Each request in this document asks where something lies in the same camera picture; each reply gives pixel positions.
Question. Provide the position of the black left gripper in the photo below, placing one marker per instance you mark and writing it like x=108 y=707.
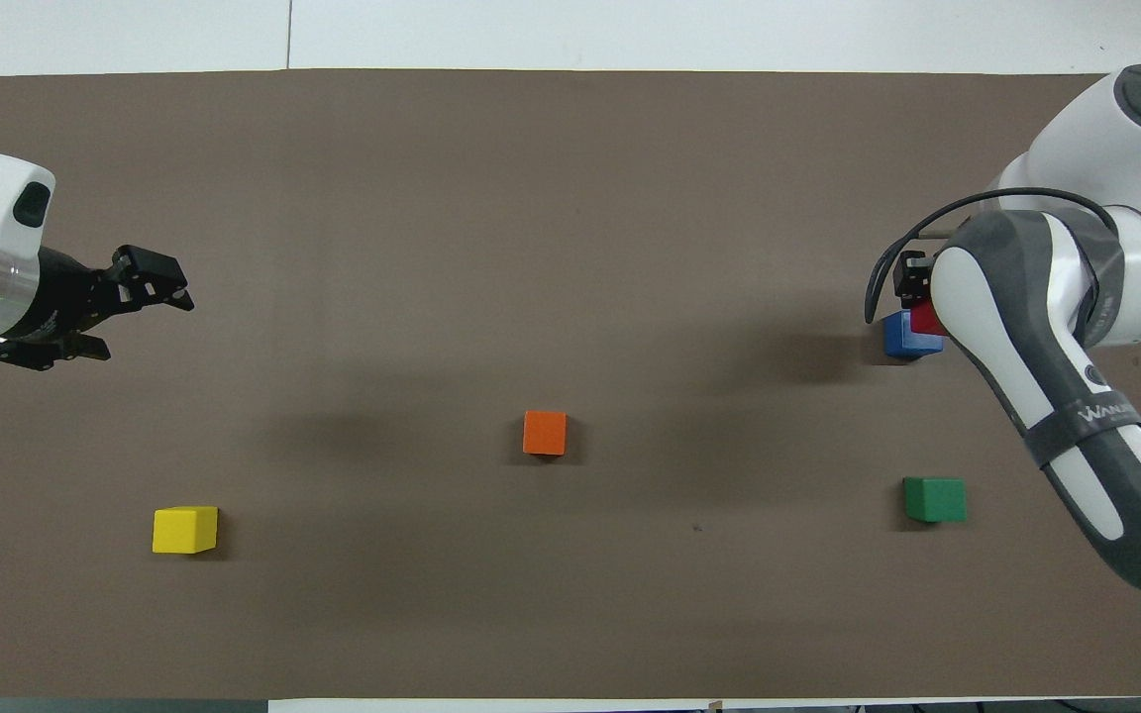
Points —
x=65 y=297

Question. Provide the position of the red wooden block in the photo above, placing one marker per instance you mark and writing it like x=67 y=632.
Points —
x=924 y=319

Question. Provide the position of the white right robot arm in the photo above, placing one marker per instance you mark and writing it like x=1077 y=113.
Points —
x=1026 y=327

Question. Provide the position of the blue wooden block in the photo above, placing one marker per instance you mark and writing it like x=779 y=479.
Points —
x=899 y=339

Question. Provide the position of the green wooden block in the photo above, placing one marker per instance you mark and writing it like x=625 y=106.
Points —
x=935 y=500

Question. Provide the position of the yellow wooden block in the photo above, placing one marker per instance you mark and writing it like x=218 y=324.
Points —
x=184 y=530

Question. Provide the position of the orange wooden block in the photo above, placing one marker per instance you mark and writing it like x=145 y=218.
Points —
x=545 y=433

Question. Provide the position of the brown table mat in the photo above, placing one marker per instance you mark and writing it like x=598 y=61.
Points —
x=570 y=248

